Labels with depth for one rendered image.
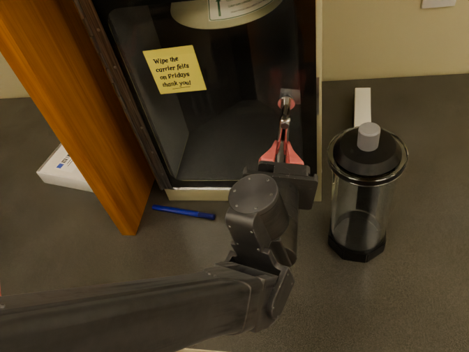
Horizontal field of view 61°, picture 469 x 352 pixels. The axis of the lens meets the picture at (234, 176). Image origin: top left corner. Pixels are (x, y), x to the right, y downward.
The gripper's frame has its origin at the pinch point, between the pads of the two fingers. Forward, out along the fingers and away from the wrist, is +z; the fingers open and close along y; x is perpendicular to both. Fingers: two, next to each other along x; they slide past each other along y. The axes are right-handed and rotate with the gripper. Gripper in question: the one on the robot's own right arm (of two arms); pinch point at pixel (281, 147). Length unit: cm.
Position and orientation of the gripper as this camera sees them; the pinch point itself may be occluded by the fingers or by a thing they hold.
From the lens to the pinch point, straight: 62.3
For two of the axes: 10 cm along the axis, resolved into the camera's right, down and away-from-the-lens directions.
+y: -9.9, -1.0, 0.8
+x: -0.1, 6.6, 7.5
